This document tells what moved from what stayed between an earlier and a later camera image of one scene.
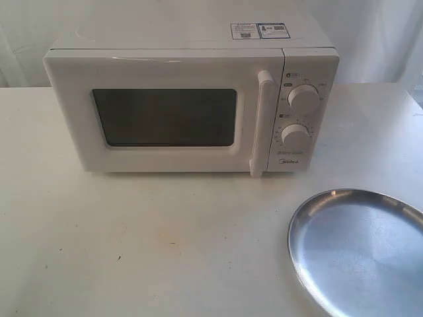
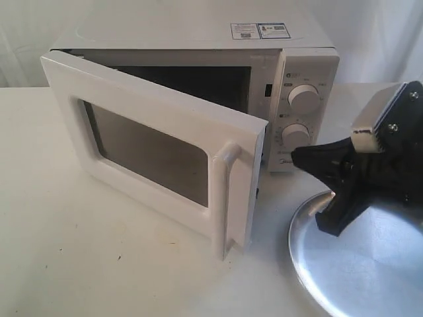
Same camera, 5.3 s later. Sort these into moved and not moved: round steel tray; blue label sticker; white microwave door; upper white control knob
Moved: white microwave door
Not moved: upper white control knob; blue label sticker; round steel tray
